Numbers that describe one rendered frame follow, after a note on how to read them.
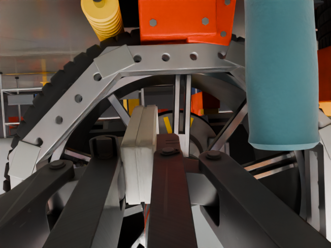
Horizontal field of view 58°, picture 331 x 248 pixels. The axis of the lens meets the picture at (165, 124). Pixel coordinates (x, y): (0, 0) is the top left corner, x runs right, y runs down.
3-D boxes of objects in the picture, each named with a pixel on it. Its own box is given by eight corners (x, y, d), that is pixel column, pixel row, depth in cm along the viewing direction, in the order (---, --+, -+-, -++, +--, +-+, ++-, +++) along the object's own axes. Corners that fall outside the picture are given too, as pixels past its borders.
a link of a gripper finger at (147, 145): (137, 144, 13) (154, 143, 13) (145, 105, 19) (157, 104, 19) (142, 205, 14) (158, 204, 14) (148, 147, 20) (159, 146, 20)
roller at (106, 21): (102, 31, 73) (103, 55, 73) (75, -24, 43) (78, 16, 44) (126, 30, 73) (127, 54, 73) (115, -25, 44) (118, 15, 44)
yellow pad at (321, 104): (289, 103, 113) (290, 116, 113) (311, 102, 99) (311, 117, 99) (325, 101, 114) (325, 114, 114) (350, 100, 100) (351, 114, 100)
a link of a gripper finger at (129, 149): (142, 205, 14) (126, 205, 14) (148, 147, 20) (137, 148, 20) (137, 144, 13) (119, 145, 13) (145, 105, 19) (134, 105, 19)
